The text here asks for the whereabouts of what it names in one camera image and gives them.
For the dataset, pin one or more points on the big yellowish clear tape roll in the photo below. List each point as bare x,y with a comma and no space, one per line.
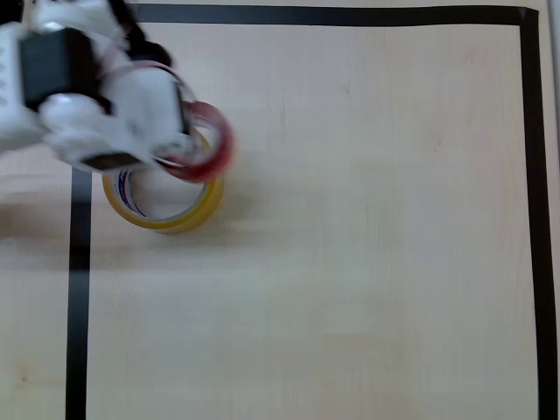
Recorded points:
175,225

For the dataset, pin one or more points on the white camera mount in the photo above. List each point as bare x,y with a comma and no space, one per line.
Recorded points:
70,13

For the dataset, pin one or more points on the black webcam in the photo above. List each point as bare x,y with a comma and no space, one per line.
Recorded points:
144,48

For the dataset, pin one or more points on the small red tape roll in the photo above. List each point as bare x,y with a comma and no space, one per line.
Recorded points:
225,144

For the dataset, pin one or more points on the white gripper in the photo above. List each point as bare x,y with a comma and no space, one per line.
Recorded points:
110,160

